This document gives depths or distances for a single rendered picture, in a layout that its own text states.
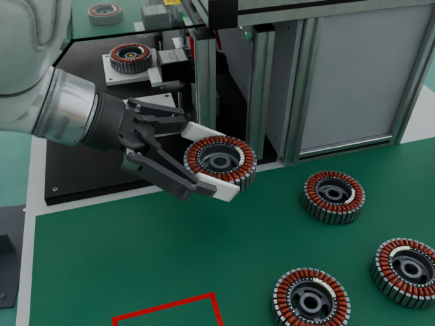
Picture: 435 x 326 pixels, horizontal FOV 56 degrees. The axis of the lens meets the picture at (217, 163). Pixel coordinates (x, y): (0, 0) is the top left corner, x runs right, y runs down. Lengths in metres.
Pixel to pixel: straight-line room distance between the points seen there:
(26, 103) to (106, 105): 0.10
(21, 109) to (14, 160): 1.72
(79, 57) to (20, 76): 0.84
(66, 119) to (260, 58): 0.34
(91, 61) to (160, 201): 0.56
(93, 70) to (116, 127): 0.66
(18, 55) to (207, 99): 0.41
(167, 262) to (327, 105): 0.42
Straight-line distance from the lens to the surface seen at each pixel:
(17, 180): 2.10
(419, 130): 1.07
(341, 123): 0.88
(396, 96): 0.92
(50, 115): 0.52
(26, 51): 0.39
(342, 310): 0.65
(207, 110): 0.74
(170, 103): 0.99
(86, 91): 0.53
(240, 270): 0.70
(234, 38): 1.05
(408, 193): 0.89
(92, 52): 1.29
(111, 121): 0.54
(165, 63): 0.87
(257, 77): 0.73
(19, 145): 2.30
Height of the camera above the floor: 1.34
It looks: 43 degrees down
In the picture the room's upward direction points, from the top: straight up
